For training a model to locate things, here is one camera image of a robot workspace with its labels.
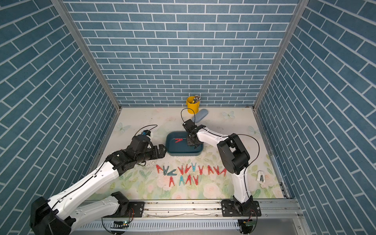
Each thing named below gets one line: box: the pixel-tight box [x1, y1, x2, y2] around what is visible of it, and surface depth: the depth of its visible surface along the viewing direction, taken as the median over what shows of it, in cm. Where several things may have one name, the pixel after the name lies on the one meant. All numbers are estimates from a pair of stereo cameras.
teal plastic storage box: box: [165, 130, 204, 157], surface depth 101 cm
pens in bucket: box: [191, 94, 202, 104], surface depth 107 cm
